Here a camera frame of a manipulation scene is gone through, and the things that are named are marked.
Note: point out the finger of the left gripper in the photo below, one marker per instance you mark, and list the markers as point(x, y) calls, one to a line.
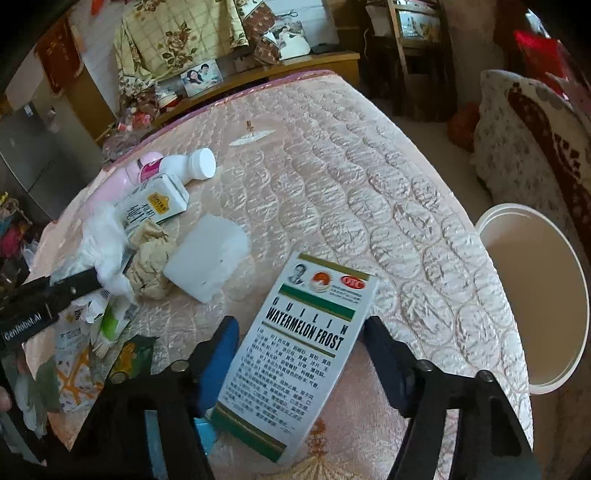
point(74, 286)

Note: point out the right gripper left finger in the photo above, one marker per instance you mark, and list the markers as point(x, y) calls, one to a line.
point(144, 427)

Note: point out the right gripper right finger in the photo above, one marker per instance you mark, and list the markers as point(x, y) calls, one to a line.
point(490, 442)

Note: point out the white tissue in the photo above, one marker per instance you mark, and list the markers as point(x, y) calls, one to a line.
point(101, 248)

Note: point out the white milk carton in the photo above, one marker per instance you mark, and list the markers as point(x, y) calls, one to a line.
point(157, 199)

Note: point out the Watermelon Frost medicine box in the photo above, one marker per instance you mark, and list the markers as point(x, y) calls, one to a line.
point(290, 360)

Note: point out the cream trash bucket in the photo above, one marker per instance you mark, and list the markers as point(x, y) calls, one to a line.
point(546, 288)

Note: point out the pink plastic bottle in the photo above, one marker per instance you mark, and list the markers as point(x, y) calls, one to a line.
point(119, 183)

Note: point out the crumpled beige paper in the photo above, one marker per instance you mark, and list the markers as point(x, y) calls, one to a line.
point(152, 249)

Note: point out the grey refrigerator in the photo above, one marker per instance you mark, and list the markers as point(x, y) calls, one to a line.
point(45, 163)

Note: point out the white pill bottle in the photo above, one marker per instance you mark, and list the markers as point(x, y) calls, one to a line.
point(198, 165)

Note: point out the pink quilted table cover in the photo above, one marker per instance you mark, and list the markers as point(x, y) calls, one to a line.
point(308, 165)

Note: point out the framed photo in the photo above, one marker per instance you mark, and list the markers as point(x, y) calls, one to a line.
point(200, 78)

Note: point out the floral yellow cloth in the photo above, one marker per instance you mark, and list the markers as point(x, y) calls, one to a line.
point(156, 40)

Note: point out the floral patterned sofa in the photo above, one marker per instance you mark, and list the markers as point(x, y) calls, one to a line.
point(532, 149)

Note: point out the wooden low cabinet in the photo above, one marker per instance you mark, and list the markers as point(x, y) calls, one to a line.
point(345, 64)

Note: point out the red cushion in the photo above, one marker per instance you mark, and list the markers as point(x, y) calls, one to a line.
point(541, 58)

